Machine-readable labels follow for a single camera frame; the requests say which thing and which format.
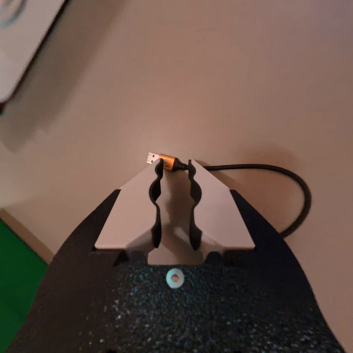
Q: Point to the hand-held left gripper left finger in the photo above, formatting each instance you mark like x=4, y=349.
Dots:
x=126, y=217

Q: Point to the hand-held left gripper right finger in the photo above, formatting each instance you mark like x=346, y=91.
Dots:
x=223, y=217

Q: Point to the green plastic bin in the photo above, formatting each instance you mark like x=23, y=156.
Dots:
x=16, y=275

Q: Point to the wooden document stand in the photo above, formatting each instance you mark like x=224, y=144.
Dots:
x=22, y=41

